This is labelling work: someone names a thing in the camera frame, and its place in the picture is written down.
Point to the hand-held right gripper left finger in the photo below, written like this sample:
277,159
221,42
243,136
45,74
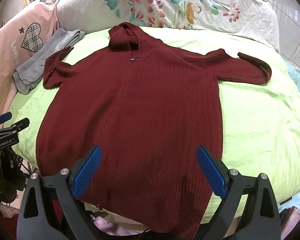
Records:
87,172

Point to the grey folded garment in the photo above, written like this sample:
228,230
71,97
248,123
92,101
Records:
40,60

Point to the pink heart print pillow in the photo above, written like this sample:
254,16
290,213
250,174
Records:
10,55

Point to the plaid cloth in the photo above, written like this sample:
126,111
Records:
7,210

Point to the pale pink cloth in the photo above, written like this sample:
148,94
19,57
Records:
110,226

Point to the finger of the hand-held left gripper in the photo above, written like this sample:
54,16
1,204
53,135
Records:
20,124
2,118

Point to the light green bed sheet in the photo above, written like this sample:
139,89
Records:
252,130

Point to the white floral quilt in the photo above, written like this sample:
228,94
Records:
177,5

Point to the maroon knitted hooded sweater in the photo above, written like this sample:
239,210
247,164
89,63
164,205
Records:
140,105

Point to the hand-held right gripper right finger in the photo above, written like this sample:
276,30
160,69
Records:
212,172

